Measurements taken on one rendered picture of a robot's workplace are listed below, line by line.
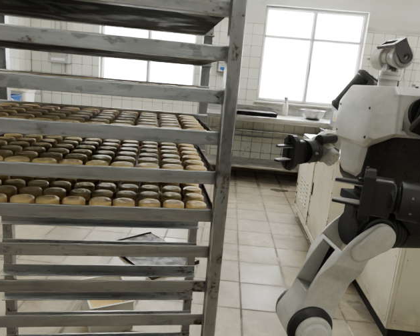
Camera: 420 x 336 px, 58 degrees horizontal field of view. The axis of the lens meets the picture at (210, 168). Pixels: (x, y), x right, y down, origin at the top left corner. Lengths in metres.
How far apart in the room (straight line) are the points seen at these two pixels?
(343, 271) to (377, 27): 4.98
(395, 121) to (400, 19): 5.03
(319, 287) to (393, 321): 1.12
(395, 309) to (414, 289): 0.14
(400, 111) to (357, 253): 0.41
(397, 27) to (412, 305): 4.40
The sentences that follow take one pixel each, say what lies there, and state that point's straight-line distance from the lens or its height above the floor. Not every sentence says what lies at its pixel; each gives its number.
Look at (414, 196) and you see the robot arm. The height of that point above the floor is 1.06.
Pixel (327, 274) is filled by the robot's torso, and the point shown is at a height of 0.73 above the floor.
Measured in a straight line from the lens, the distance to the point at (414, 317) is 2.34.
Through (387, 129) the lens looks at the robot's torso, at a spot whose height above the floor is 1.18.
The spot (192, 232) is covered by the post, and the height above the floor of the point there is 0.74.
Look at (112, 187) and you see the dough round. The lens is 1.03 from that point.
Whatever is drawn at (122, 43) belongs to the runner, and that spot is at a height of 1.32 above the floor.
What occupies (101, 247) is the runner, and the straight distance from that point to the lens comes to 0.91.
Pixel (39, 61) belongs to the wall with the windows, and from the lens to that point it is 6.23.
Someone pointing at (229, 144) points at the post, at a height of 1.13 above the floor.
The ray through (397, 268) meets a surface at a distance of 2.19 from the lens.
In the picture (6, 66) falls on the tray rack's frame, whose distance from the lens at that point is 1.31.
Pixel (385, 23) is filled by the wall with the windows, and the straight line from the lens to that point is 6.00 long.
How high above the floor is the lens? 1.26
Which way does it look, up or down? 13 degrees down
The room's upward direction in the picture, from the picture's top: 5 degrees clockwise
